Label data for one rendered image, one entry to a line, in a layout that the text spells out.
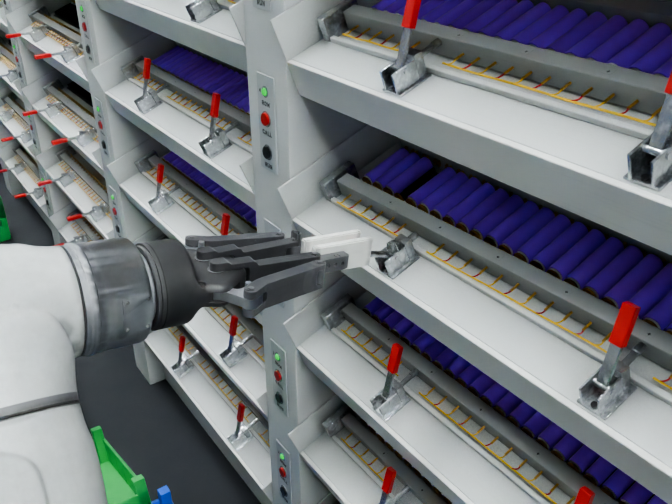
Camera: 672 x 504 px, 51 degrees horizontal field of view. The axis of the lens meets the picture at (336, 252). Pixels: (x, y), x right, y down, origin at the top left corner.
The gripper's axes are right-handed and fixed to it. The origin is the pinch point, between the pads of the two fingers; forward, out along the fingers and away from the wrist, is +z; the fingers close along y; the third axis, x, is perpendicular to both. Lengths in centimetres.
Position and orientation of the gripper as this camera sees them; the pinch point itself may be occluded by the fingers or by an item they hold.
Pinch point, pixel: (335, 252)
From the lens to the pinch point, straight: 70.7
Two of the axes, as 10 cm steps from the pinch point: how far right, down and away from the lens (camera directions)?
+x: 1.1, -9.1, -4.0
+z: 8.1, -1.5, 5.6
